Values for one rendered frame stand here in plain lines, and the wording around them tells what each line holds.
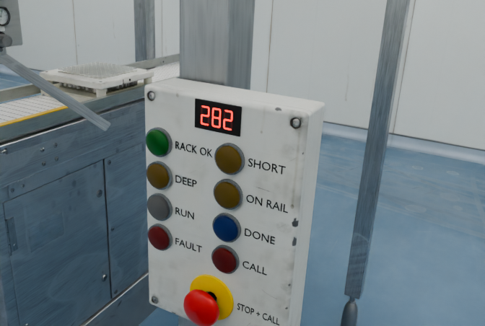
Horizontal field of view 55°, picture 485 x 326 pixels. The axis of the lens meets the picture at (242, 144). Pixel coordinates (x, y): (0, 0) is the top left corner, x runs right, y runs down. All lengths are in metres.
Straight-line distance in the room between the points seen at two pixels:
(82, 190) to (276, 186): 1.09
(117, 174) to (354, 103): 2.91
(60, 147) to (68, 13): 4.49
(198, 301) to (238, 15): 0.29
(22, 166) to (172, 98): 0.81
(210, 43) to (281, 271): 0.24
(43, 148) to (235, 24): 0.84
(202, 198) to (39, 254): 0.99
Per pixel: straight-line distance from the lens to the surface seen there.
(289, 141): 0.40
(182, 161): 0.46
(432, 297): 2.32
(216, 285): 0.51
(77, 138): 1.33
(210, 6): 0.49
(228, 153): 0.42
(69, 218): 1.46
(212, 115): 0.43
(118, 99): 1.41
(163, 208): 0.49
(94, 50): 5.52
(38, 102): 1.49
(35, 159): 1.25
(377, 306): 2.18
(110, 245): 1.64
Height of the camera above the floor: 1.29
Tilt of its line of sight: 20 degrees down
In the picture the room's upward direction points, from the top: 3 degrees clockwise
